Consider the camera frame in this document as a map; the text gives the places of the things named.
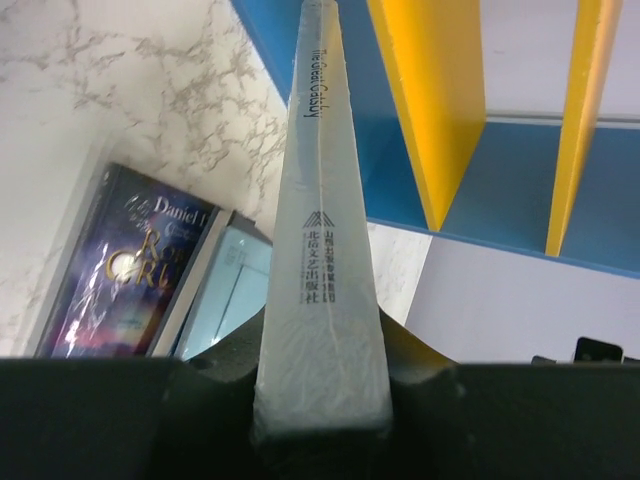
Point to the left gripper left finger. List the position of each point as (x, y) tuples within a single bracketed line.
[(133, 418)]

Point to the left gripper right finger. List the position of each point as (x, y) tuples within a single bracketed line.
[(507, 421)]

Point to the grey Great Gatsby book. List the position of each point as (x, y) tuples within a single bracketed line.
[(322, 366)]

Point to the light blue book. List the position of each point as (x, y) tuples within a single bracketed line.
[(233, 290)]

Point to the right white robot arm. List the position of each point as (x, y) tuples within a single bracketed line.
[(590, 350)]

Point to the purple Robinson Crusoe book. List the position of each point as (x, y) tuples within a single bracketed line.
[(134, 245)]

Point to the blue pink yellow bookshelf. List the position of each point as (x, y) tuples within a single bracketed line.
[(388, 98)]

